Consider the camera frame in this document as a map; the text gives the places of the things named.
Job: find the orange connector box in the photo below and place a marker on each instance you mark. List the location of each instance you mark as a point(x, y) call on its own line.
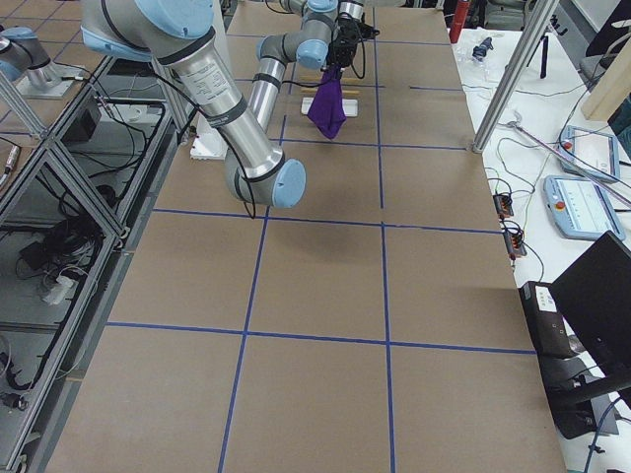
point(504, 205)
point(515, 247)

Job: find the teach pendant tablet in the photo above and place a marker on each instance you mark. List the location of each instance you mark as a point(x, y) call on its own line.
point(598, 152)
point(580, 209)

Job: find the purple towel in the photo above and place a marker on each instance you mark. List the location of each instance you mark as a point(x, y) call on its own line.
point(329, 128)

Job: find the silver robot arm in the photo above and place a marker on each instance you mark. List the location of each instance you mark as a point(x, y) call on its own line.
point(352, 8)
point(181, 37)

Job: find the red cylinder bottle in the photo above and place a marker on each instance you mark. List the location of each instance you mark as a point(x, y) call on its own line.
point(459, 20)

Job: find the orange connector box near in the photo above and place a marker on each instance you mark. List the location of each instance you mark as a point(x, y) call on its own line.
point(515, 247)

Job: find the reacher grabber tool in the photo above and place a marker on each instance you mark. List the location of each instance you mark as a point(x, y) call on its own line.
point(564, 158)

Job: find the aluminium frame post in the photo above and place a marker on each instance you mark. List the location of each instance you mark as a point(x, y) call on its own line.
point(525, 48)

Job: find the near teach pendant tablet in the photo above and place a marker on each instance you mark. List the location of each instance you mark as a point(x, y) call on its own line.
point(580, 209)

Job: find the folded blue umbrella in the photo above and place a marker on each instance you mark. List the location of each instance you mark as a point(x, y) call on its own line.
point(481, 50)

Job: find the far teach pendant tablet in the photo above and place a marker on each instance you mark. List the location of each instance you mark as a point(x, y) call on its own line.
point(598, 152)

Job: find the orange connector box far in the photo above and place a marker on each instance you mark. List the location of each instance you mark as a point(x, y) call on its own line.
point(504, 205)

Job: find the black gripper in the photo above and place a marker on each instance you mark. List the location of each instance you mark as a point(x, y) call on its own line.
point(343, 45)

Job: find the white wooden towel rack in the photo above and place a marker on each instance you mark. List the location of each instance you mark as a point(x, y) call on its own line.
point(329, 102)

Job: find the black monitor stand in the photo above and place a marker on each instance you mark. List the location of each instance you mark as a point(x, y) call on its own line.
point(579, 326)

